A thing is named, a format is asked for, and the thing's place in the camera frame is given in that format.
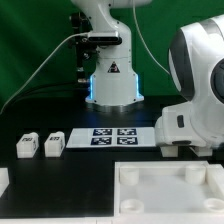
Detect white square tabletop part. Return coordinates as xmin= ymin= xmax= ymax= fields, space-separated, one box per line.
xmin=114 ymin=161 xmax=224 ymax=216

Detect black mounted camera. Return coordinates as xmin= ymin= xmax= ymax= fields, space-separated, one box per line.
xmin=81 ymin=31 xmax=122 ymax=46

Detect white camera cable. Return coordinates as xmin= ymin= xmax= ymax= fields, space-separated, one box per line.
xmin=0 ymin=32 xmax=89 ymax=115

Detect white left obstacle block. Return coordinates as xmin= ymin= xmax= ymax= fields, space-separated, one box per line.
xmin=0 ymin=168 xmax=9 ymax=197

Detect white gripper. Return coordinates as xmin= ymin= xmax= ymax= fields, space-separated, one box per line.
xmin=154 ymin=102 xmax=212 ymax=150

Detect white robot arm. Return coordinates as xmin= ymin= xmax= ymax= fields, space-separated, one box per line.
xmin=71 ymin=0 xmax=224 ymax=155

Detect white obstacle block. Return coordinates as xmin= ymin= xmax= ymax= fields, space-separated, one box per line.
xmin=0 ymin=168 xmax=9 ymax=197
xmin=206 ymin=164 xmax=224 ymax=200

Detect black floor cables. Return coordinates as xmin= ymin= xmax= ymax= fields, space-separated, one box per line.
xmin=6 ymin=81 xmax=90 ymax=105

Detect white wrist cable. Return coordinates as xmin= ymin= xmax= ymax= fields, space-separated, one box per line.
xmin=132 ymin=0 xmax=172 ymax=76

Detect white right obstacle block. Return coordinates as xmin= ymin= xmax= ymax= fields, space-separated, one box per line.
xmin=206 ymin=164 xmax=224 ymax=200

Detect white marker sheet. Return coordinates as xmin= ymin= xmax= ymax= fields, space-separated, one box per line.
xmin=66 ymin=127 xmax=156 ymax=148

